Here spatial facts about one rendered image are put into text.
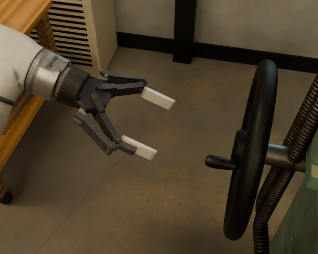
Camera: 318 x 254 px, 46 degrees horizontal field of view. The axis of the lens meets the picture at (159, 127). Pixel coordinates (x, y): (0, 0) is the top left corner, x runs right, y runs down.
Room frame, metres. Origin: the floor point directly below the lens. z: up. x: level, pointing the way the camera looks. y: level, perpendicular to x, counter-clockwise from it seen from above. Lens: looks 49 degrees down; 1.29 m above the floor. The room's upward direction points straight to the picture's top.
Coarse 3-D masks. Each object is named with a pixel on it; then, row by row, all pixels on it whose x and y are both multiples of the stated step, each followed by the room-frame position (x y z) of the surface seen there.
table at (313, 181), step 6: (306, 156) 0.33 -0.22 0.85; (306, 162) 0.32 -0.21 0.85; (306, 168) 0.31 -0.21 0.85; (312, 168) 0.29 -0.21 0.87; (306, 174) 0.30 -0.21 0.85; (312, 174) 0.28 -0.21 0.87; (306, 180) 0.29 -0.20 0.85; (312, 180) 0.28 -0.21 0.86; (306, 186) 0.28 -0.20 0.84; (312, 186) 0.28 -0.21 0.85
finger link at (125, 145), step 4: (116, 144) 0.42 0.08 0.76; (120, 144) 0.43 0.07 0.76; (124, 144) 0.43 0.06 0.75; (128, 144) 0.43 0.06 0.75; (116, 148) 0.42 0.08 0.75; (120, 148) 0.42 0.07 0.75; (124, 148) 0.42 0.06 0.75; (128, 148) 0.42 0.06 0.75; (132, 148) 0.42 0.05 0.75; (136, 148) 0.42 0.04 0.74; (108, 152) 0.41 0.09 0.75; (128, 152) 0.42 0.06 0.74; (132, 152) 0.42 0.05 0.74
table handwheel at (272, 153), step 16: (272, 64) 0.42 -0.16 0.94; (256, 80) 0.48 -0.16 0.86; (272, 80) 0.38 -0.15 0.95; (256, 96) 0.35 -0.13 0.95; (272, 96) 0.35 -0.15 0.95; (256, 112) 0.33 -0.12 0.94; (272, 112) 0.33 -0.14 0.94; (256, 128) 0.31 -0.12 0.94; (240, 144) 0.36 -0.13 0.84; (256, 144) 0.29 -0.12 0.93; (272, 144) 0.37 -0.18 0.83; (240, 160) 0.35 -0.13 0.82; (256, 160) 0.27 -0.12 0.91; (272, 160) 0.35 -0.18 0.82; (288, 160) 0.34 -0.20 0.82; (304, 160) 0.34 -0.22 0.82; (240, 176) 0.27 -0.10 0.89; (256, 176) 0.26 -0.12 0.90; (240, 192) 0.25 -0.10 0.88; (256, 192) 0.25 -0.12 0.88; (240, 208) 0.24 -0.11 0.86; (224, 224) 0.28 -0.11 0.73; (240, 224) 0.23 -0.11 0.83
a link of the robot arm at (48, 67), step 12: (36, 60) 0.54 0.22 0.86; (48, 60) 0.54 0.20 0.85; (60, 60) 0.55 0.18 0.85; (36, 72) 0.52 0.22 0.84; (48, 72) 0.52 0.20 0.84; (60, 72) 0.53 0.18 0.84; (36, 84) 0.51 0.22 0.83; (48, 84) 0.51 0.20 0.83; (60, 84) 0.52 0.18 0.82; (48, 96) 0.50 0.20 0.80
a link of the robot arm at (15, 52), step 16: (0, 32) 0.57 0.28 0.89; (16, 32) 0.59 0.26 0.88; (0, 48) 0.54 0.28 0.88; (16, 48) 0.55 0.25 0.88; (32, 48) 0.56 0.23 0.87; (0, 64) 0.52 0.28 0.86; (16, 64) 0.53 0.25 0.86; (0, 80) 0.50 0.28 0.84; (16, 80) 0.51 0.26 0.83; (0, 96) 0.49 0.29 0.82; (16, 96) 0.51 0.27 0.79
